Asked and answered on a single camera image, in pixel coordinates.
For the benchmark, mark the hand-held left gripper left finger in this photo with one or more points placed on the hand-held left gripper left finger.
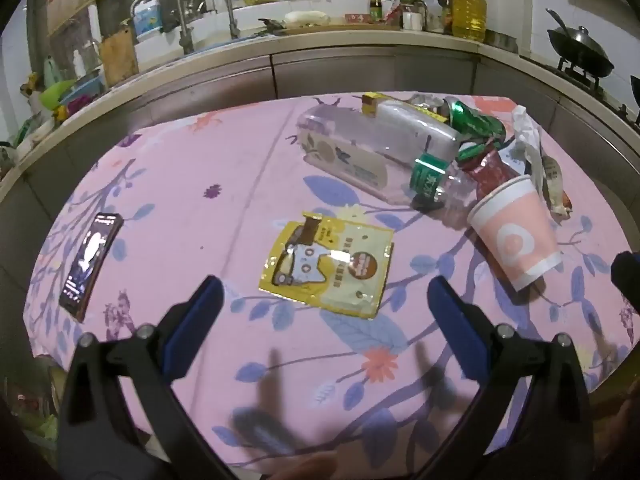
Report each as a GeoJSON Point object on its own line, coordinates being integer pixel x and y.
{"type": "Point", "coordinates": [200, 310]}

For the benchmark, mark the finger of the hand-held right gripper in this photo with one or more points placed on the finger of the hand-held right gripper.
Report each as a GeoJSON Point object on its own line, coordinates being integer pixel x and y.
{"type": "Point", "coordinates": [627, 272]}

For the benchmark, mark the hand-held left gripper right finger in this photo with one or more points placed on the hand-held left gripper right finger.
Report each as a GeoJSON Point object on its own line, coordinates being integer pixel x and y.
{"type": "Point", "coordinates": [455, 320]}

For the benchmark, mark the pink paper cup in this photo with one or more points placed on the pink paper cup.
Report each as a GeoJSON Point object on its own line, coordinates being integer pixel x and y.
{"type": "Point", "coordinates": [515, 240]}

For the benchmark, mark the brown snack wrapper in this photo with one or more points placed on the brown snack wrapper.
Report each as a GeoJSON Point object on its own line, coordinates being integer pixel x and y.
{"type": "Point", "coordinates": [552, 180]}

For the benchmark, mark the yellow snack packet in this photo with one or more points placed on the yellow snack packet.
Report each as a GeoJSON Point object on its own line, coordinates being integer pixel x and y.
{"type": "Point", "coordinates": [345, 260]}

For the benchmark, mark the clear bottle with green label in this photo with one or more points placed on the clear bottle with green label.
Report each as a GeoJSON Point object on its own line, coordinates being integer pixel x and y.
{"type": "Point", "coordinates": [430, 177]}

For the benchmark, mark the red foil wrapper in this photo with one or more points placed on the red foil wrapper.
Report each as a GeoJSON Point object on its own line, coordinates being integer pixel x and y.
{"type": "Point", "coordinates": [492, 172]}

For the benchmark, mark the white paper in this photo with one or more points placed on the white paper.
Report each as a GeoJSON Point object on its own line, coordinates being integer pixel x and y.
{"type": "Point", "coordinates": [527, 135]}

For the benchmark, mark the crushed green can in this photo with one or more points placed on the crushed green can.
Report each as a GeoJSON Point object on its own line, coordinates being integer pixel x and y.
{"type": "Point", "coordinates": [472, 120]}

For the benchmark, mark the transparent plastic pack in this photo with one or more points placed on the transparent plastic pack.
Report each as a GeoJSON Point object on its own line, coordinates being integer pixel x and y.
{"type": "Point", "coordinates": [375, 135]}

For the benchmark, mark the black smartphone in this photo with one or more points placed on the black smartphone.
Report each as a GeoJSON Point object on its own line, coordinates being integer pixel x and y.
{"type": "Point", "coordinates": [90, 265]}

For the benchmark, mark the pink floral tablecloth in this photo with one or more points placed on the pink floral tablecloth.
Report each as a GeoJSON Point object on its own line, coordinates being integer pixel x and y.
{"type": "Point", "coordinates": [200, 160]}

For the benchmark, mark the black frying pan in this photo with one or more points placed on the black frying pan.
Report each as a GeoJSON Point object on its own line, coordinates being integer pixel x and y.
{"type": "Point", "coordinates": [635, 100]}

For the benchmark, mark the gas stove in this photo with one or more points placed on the gas stove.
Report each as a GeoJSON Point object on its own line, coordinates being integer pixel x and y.
{"type": "Point", "coordinates": [585, 80]}

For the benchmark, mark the black wok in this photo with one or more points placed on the black wok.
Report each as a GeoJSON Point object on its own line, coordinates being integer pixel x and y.
{"type": "Point", "coordinates": [582, 52]}

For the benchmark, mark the green plastic bowl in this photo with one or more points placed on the green plastic bowl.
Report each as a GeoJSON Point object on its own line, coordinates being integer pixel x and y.
{"type": "Point", "coordinates": [55, 95]}

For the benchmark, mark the small metal pot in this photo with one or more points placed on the small metal pot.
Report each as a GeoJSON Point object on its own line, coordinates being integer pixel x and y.
{"type": "Point", "coordinates": [502, 41]}

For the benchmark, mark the white sink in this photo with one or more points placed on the white sink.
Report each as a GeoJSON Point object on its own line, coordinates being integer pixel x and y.
{"type": "Point", "coordinates": [160, 50]}

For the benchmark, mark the dark stained cutting board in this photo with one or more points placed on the dark stained cutting board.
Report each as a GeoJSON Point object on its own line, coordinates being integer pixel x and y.
{"type": "Point", "coordinates": [119, 57]}

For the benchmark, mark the kitchen counter cabinet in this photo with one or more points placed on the kitchen counter cabinet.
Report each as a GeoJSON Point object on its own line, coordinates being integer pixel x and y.
{"type": "Point", "coordinates": [350, 70]}

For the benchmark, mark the chrome gooseneck faucet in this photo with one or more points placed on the chrome gooseneck faucet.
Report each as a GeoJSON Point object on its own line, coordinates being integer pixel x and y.
{"type": "Point", "coordinates": [182, 20]}
{"type": "Point", "coordinates": [231, 15]}

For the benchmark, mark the blue white box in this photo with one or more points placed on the blue white box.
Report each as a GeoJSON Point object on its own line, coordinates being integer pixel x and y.
{"type": "Point", "coordinates": [147, 20]}

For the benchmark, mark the white cup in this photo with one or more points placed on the white cup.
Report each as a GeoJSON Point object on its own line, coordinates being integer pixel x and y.
{"type": "Point", "coordinates": [412, 21]}

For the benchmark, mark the large yellow oil bottle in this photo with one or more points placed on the large yellow oil bottle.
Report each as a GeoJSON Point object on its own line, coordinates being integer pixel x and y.
{"type": "Point", "coordinates": [469, 10]}

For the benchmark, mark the white radish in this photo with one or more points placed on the white radish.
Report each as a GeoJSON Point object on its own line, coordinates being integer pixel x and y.
{"type": "Point", "coordinates": [306, 17]}

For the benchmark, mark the long wooden cutting board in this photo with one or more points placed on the long wooden cutting board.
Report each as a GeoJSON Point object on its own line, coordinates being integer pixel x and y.
{"type": "Point", "coordinates": [345, 26]}

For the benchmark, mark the white plastic jug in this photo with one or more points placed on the white plastic jug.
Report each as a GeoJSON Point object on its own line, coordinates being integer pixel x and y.
{"type": "Point", "coordinates": [430, 7]}

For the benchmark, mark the red white bowl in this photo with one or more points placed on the red white bowl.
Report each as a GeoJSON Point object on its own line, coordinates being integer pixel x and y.
{"type": "Point", "coordinates": [356, 18]}

